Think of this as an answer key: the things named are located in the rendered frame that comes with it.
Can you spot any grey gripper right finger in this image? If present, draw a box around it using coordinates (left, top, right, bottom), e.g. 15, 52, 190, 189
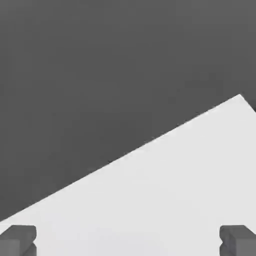
219, 224, 256, 256

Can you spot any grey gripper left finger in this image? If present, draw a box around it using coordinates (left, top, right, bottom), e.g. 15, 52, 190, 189
0, 224, 38, 256

